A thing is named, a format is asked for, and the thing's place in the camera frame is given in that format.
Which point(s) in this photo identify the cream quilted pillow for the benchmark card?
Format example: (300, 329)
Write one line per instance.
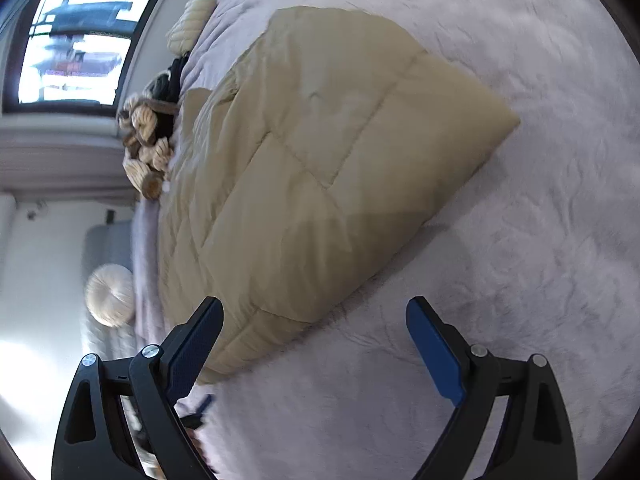
(190, 22)

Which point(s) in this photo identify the cream brown striped knit garment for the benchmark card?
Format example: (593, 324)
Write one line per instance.
(145, 145)

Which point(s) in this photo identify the window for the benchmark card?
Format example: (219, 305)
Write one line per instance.
(80, 30)

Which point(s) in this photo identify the grey blue sofa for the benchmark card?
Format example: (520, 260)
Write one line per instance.
(107, 245)

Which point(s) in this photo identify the round white pleated cushion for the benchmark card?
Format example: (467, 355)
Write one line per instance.
(110, 295)

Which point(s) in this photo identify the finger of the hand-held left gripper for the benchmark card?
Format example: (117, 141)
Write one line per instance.
(202, 405)

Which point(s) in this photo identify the beige puffer jacket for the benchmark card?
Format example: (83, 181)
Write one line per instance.
(310, 160)

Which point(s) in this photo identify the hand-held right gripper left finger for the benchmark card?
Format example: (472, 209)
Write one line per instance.
(192, 355)

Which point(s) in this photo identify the lavender bed blanket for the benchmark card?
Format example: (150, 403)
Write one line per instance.
(525, 260)

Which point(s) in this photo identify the dark garment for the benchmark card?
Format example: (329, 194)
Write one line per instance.
(170, 80)

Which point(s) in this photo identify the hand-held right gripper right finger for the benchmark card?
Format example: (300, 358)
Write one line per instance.
(435, 350)

